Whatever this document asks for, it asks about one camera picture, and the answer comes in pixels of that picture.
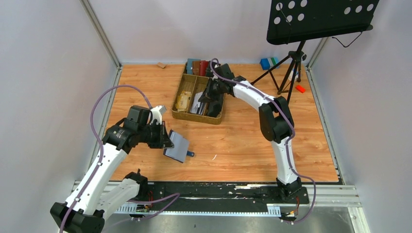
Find white VIP card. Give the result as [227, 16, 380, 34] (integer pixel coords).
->
[190, 92, 203, 114]

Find dark blue card holder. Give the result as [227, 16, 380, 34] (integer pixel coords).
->
[163, 130, 195, 163]

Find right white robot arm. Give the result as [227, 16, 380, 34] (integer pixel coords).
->
[199, 60, 302, 200]

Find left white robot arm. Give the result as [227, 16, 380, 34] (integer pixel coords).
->
[50, 105, 174, 233]

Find black cards pile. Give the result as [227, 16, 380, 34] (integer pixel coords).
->
[206, 101, 223, 118]

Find white cards pile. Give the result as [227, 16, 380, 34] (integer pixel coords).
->
[189, 100, 206, 115]

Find black card holder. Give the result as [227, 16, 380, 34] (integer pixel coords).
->
[205, 61, 216, 78]

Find gold cards pile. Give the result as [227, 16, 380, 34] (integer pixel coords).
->
[175, 91, 192, 112]

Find red card holder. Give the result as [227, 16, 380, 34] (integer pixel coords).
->
[199, 60, 209, 77]

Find brown card holder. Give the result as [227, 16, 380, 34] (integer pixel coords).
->
[192, 60, 201, 76]

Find teal card holder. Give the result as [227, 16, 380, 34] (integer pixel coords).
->
[186, 58, 200, 75]

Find woven wicker tray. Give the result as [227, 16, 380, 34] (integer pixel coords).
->
[172, 67, 225, 125]

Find blue green block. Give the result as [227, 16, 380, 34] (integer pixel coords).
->
[259, 57, 279, 70]

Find small wooden block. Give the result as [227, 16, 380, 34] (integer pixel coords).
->
[157, 62, 166, 69]

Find red block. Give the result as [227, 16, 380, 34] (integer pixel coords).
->
[295, 85, 306, 93]

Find black music stand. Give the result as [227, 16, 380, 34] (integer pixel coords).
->
[252, 0, 378, 99]

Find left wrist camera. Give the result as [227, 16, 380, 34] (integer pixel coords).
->
[150, 105, 167, 125]

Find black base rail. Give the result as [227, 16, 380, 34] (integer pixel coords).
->
[132, 182, 309, 209]

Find white slotted cable duct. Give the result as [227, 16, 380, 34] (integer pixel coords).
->
[115, 199, 281, 217]

